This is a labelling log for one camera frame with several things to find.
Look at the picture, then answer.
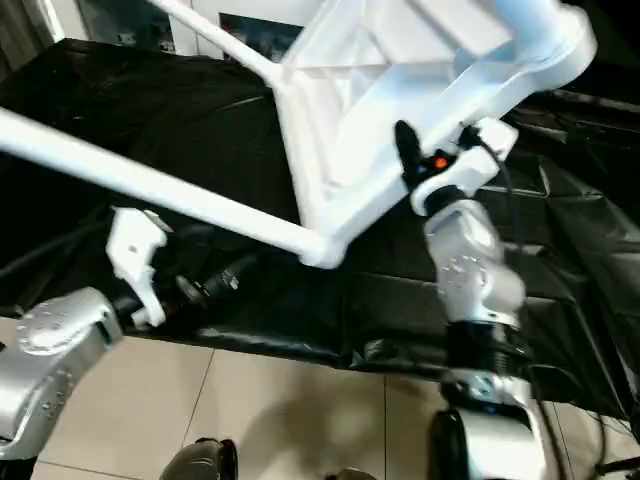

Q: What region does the white plastic table top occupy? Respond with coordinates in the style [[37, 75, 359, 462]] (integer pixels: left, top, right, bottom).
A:
[[276, 0, 600, 271]]

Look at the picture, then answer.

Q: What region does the white plastic table leg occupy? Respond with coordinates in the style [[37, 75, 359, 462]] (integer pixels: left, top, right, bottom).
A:
[[0, 106, 347, 270], [148, 0, 289, 94], [509, 0, 596, 56]]

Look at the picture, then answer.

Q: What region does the black mat cloth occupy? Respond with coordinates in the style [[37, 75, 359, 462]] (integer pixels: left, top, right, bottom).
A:
[[0, 37, 640, 419]]

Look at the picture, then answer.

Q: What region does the white display cabinet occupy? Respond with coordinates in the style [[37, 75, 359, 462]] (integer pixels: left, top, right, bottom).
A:
[[59, 0, 314, 57]]

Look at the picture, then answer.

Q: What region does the grey curtain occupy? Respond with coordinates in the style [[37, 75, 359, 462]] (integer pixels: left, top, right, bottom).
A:
[[0, 0, 64, 74]]

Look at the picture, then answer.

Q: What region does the black stand leg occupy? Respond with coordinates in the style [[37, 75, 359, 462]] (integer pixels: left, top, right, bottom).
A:
[[593, 458, 640, 475]]

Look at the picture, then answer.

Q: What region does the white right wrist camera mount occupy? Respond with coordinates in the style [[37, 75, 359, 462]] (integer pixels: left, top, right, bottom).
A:
[[409, 118, 520, 217]]

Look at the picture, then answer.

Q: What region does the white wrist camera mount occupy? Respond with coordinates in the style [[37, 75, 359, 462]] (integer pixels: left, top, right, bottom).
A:
[[106, 206, 170, 327], [409, 118, 520, 217]]

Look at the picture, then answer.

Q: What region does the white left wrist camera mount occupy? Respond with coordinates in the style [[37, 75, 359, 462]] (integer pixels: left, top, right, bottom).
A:
[[106, 206, 170, 327]]

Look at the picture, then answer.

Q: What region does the thin black floor cable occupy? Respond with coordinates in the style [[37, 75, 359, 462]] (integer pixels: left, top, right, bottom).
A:
[[592, 412, 634, 454]]

